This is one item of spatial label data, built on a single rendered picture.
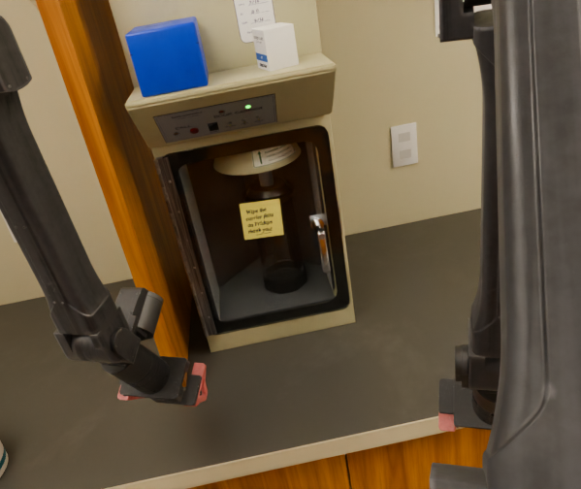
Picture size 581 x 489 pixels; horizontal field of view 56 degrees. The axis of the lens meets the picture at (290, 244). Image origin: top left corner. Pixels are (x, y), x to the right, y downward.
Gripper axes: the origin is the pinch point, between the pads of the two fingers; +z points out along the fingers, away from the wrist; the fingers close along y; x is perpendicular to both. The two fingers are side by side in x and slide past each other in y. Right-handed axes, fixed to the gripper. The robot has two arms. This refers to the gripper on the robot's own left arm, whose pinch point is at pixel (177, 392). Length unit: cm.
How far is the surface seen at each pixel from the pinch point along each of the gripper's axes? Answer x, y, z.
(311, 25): -55, -23, -27
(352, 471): 5.8, -26.4, 23.2
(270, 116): -41.5, -15.6, -20.6
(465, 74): -92, -47, 21
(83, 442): 8.9, 20.6, 7.3
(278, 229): -32.5, -12.4, 0.2
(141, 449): 8.8, 8.5, 7.4
